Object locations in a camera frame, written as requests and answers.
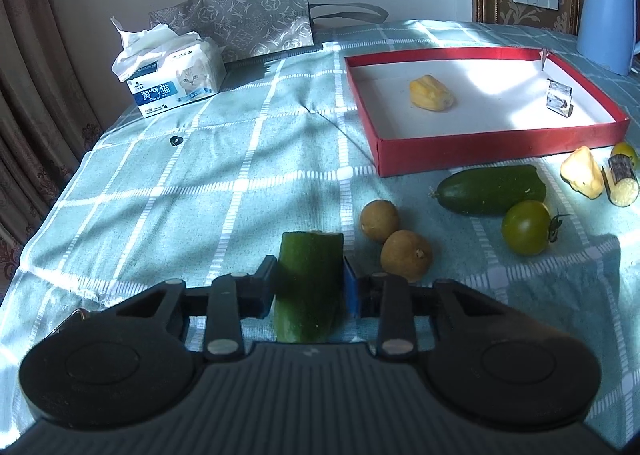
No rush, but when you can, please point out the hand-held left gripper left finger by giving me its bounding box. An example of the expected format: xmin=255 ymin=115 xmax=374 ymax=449
xmin=116 ymin=255 xmax=279 ymax=362

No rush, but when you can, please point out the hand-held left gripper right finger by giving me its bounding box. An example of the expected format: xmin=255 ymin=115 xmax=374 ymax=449
xmin=342 ymin=257 xmax=506 ymax=362

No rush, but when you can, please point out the cut cucumber piece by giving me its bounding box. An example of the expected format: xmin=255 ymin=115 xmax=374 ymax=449
xmin=272 ymin=230 xmax=346 ymax=343

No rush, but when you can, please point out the brown round fruit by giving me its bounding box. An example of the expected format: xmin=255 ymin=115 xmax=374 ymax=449
xmin=360 ymin=199 xmax=401 ymax=243
xmin=380 ymin=229 xmax=434 ymax=283

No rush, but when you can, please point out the red cardboard box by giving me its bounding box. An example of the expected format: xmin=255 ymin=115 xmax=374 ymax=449
xmin=343 ymin=46 xmax=631 ymax=178

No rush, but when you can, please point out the whole green cucumber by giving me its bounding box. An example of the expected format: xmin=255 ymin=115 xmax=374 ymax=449
xmin=429 ymin=165 xmax=547 ymax=217

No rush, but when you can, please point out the large green tomato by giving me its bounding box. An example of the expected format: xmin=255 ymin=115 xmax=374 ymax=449
xmin=501 ymin=200 xmax=571 ymax=256

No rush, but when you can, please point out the yellow pepper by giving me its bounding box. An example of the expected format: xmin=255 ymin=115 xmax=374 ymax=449
xmin=560 ymin=146 xmax=606 ymax=199

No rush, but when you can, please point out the yellow jackfruit piece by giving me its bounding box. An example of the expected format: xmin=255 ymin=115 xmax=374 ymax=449
xmin=409 ymin=75 xmax=456 ymax=112

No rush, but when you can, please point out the tissue pack with cat print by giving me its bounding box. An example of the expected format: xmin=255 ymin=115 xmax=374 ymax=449
xmin=110 ymin=16 xmax=227 ymax=120

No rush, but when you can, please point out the grey patterned gift bag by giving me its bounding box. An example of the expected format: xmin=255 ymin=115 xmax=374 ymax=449
xmin=149 ymin=0 xmax=390 ymax=64

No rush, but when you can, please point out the silver foil packet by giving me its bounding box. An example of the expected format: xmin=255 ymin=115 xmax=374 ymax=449
xmin=545 ymin=79 xmax=574 ymax=117

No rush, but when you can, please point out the small yellow-green tomato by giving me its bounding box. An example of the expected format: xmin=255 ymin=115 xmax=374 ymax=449
xmin=611 ymin=142 xmax=639 ymax=168

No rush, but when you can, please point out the brown patterned curtain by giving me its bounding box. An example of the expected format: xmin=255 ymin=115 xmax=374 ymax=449
xmin=0 ymin=0 xmax=103 ymax=286

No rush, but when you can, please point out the blue electric kettle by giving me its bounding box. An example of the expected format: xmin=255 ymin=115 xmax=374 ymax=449
xmin=576 ymin=0 xmax=640 ymax=77

